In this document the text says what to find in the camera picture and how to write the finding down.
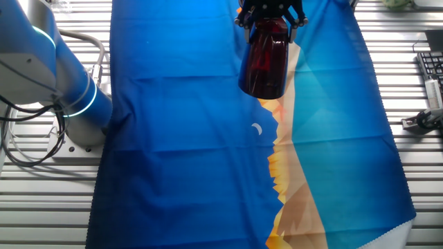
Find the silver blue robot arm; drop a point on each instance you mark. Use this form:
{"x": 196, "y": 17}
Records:
{"x": 52, "y": 79}

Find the green round object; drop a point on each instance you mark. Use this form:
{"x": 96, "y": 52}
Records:
{"x": 396, "y": 4}

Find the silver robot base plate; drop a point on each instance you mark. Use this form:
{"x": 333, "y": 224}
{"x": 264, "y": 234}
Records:
{"x": 79, "y": 152}

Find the gray flat device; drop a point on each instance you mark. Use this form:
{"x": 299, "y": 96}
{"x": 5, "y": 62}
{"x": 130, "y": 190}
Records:
{"x": 429, "y": 3}

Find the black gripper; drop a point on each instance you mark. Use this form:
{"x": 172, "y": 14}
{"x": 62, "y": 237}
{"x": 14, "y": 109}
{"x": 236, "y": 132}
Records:
{"x": 270, "y": 8}

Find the black keyboard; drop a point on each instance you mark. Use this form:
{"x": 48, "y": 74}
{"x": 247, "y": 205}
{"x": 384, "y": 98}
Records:
{"x": 431, "y": 65}

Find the black box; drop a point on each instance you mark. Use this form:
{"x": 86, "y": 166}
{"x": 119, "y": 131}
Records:
{"x": 435, "y": 39}

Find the blue cloth with orange print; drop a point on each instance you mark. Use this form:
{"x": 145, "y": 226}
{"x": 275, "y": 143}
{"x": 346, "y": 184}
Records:
{"x": 173, "y": 138}

